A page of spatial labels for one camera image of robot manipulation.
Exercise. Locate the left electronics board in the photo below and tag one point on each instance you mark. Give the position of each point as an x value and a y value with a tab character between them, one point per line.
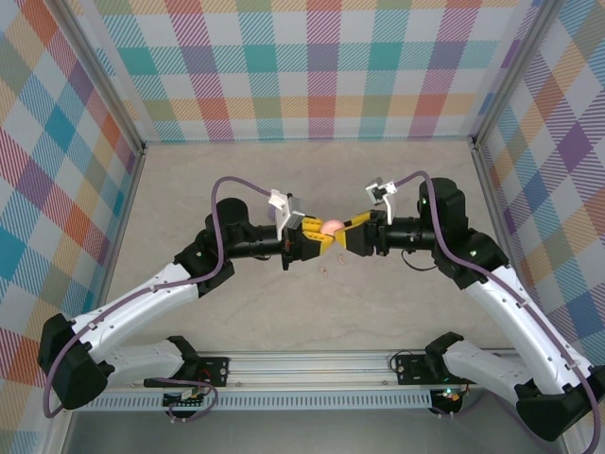
189	399

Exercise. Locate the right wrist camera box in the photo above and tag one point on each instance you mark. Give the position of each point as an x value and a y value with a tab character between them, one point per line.
378	189

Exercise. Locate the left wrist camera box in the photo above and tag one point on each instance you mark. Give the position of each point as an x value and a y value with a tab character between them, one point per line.
293	208

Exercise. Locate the aluminium frame post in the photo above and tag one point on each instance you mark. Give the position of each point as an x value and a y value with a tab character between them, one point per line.
107	80
512	71

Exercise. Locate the right electronics board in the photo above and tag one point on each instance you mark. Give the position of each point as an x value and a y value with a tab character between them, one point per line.
451	396

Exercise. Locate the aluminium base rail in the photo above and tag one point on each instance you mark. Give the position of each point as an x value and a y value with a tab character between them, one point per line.
307	369

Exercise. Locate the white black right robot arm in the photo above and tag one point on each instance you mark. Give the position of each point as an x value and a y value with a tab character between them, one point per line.
477	364

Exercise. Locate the electronics board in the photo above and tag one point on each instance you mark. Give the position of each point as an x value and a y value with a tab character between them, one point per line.
189	399
451	396

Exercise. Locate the pink earbud charging case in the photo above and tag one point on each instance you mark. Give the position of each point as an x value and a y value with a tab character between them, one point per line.
331	226

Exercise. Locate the aluminium side rail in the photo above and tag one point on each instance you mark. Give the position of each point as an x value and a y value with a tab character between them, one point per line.
122	222
497	213

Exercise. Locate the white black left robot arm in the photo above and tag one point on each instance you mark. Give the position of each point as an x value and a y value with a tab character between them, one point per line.
71	369

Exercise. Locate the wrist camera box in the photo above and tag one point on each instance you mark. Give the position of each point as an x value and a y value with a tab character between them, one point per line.
293	208
378	189

